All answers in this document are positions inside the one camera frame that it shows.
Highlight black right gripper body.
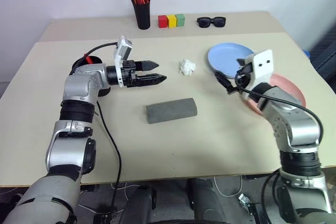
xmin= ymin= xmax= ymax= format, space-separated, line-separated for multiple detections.
xmin=235 ymin=63 xmax=254 ymax=83

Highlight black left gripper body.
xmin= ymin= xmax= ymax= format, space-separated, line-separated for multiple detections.
xmin=121 ymin=60 xmax=139 ymax=89

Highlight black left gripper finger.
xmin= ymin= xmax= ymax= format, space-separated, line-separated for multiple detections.
xmin=135 ymin=72 xmax=168 ymax=87
xmin=134 ymin=60 xmax=160 ymax=73

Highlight grey sponge block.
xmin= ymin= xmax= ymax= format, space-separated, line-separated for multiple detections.
xmin=145 ymin=98 xmax=198 ymax=125

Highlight light blue plate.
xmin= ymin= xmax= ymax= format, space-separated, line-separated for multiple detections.
xmin=207 ymin=42 xmax=256 ymax=79

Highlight wide black plastic cup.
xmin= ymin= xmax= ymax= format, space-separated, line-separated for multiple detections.
xmin=69 ymin=55 xmax=111 ymax=98

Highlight crumpled white tissue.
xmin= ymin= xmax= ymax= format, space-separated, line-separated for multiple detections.
xmin=179 ymin=58 xmax=197 ymax=77

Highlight pink plate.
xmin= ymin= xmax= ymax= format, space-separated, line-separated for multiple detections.
xmin=241 ymin=73 xmax=307 ymax=116

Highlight red wooden block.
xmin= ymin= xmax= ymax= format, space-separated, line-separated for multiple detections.
xmin=157 ymin=15 xmax=169 ymax=29

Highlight tall black pen holder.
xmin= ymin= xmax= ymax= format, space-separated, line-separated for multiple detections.
xmin=131 ymin=0 xmax=152 ymax=30

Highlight black sunglasses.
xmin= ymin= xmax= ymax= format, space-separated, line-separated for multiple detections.
xmin=196 ymin=16 xmax=227 ymax=29

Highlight dark ribbed object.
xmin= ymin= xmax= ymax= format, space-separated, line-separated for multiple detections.
xmin=309 ymin=28 xmax=336 ymax=78

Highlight dark rounded cylinder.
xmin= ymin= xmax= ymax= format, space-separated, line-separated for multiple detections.
xmin=187 ymin=178 xmax=228 ymax=224
xmin=118 ymin=184 xmax=158 ymax=224

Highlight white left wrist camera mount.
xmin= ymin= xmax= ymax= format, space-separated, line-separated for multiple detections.
xmin=113 ymin=35 xmax=134 ymax=89

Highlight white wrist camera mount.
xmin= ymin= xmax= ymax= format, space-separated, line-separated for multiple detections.
xmin=113 ymin=35 xmax=134 ymax=89
xmin=243 ymin=49 xmax=275 ymax=111

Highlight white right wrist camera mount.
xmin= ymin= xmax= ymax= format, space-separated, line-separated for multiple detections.
xmin=243 ymin=49 xmax=275 ymax=111

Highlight white floor cable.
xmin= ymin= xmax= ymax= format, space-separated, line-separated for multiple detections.
xmin=213 ymin=176 xmax=244 ymax=198
xmin=112 ymin=181 xmax=140 ymax=192

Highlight metal caster bracket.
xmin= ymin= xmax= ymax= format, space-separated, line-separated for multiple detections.
xmin=238 ymin=193 xmax=264 ymax=224

